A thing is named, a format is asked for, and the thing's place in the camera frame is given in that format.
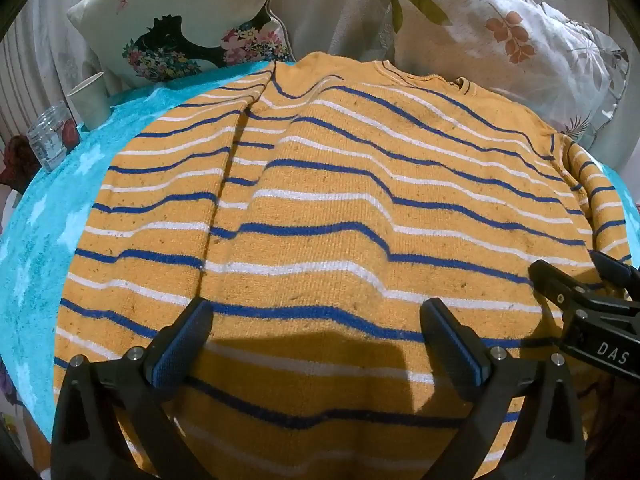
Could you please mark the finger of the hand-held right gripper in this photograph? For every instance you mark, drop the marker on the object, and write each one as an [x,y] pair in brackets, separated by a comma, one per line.
[617,270]
[550,280]

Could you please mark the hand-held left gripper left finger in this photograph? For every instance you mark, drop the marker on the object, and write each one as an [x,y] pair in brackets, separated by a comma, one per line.
[175,350]

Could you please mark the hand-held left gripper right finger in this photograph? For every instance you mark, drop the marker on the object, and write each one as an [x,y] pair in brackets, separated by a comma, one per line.
[457,355]

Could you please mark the yellow striped knit sweater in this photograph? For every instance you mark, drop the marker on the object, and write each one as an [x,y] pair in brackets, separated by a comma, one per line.
[325,210]

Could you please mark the teal star print blanket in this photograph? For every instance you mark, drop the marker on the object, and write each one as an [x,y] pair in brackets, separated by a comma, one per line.
[50,235]

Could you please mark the floral printed sheet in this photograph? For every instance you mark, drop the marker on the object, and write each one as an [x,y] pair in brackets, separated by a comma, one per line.
[7,390]

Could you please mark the clear glass jar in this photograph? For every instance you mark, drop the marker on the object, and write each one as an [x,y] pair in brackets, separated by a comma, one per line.
[47,140]

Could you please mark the dark red cloth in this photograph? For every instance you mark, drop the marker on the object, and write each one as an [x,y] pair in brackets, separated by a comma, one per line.
[17,160]

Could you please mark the white leaf print pillow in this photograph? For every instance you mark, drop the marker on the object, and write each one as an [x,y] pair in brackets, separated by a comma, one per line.
[500,35]

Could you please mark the white paper cup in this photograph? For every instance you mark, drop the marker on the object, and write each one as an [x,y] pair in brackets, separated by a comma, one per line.
[90,102]

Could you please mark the floral black print pillow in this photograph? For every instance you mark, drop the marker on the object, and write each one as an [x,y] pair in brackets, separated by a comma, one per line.
[165,5]

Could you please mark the white fabric cover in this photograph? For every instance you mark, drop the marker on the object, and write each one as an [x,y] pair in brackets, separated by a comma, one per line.
[330,10]

